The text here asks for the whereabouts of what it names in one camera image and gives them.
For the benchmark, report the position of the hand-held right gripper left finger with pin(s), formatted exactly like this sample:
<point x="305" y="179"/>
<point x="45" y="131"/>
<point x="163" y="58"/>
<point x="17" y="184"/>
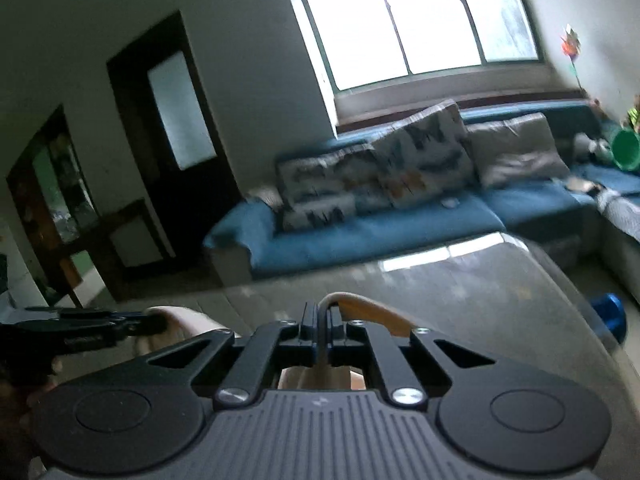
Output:
<point x="307" y="332"/>

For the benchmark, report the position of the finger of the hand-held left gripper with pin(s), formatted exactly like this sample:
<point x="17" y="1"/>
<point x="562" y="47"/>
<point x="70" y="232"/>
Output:
<point x="90" y="314"/>
<point x="110" y="332"/>

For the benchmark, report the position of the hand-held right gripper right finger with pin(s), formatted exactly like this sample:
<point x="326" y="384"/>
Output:
<point x="332" y="335"/>

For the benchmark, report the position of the beige garment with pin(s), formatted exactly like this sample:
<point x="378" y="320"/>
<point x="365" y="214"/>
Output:
<point x="175" y="325"/>

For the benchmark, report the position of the dark wooden console table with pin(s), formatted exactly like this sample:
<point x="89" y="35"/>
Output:
<point x="125" y="220"/>

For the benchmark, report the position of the dark wooden display cabinet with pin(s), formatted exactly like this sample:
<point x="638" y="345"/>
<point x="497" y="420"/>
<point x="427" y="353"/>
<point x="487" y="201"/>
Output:
<point x="55" y="200"/>

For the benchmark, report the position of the beige crumpled towel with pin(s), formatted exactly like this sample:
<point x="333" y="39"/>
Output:
<point x="262" y="197"/>

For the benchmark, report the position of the grey star quilted table mat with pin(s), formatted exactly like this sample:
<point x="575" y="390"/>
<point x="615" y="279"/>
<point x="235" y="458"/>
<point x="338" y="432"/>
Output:
<point x="475" y="300"/>

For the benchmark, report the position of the dark wooden glass door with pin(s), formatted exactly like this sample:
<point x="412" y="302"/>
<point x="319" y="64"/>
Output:
<point x="150" y="150"/>

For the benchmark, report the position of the small white object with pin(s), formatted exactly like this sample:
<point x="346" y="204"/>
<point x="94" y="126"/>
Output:
<point x="451" y="203"/>

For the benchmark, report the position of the teal sofa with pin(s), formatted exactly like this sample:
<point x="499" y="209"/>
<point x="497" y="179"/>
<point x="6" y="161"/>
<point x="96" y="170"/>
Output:
<point x="530" y="207"/>

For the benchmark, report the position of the beige pillow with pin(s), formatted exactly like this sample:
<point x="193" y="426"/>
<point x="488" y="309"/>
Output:
<point x="515" y="152"/>

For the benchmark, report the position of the blue round object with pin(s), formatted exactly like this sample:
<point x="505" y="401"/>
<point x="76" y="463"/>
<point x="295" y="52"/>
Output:
<point x="607" y="312"/>

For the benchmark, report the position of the striped cloth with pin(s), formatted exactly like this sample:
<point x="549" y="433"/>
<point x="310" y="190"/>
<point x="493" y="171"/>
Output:
<point x="622" y="212"/>

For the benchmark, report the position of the grey white plush toy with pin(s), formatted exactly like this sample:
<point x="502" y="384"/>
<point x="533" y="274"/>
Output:
<point x="590" y="147"/>

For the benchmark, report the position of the green framed window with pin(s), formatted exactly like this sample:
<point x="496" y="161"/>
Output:
<point x="425" y="20"/>

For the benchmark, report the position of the green plastic bowl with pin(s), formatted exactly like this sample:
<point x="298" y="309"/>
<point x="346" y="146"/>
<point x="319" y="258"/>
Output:
<point x="626" y="150"/>

